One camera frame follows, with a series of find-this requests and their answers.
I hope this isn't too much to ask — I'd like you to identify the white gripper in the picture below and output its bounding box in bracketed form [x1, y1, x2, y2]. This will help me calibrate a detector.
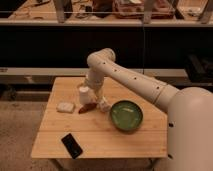
[84, 75, 111, 112]

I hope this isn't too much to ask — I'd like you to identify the red pepper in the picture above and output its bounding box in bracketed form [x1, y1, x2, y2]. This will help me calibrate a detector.
[78, 103, 97, 114]

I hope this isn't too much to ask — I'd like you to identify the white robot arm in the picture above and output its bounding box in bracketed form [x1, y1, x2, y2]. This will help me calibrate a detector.
[85, 48, 213, 171]

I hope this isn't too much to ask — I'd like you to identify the white paper cup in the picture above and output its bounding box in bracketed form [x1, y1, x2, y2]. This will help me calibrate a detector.
[79, 87, 92, 105]

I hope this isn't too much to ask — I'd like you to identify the green bowl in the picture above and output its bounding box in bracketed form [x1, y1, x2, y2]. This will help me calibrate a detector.
[109, 100, 143, 132]

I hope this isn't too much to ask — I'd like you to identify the wooden table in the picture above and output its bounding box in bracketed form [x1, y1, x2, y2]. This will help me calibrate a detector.
[31, 77, 167, 158]

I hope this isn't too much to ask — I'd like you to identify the white soap bar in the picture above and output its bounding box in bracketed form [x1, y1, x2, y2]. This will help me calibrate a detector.
[56, 102, 75, 113]

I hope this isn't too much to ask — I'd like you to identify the black smartphone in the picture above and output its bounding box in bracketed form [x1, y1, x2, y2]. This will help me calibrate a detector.
[61, 133, 83, 159]

